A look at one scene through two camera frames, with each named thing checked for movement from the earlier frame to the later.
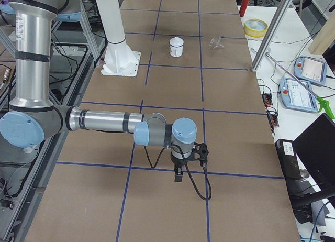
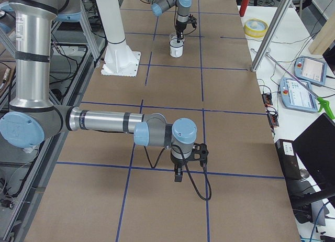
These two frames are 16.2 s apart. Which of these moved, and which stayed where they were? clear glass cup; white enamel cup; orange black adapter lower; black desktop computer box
Moved: clear glass cup
Stayed: black desktop computer box; white enamel cup; orange black adapter lower
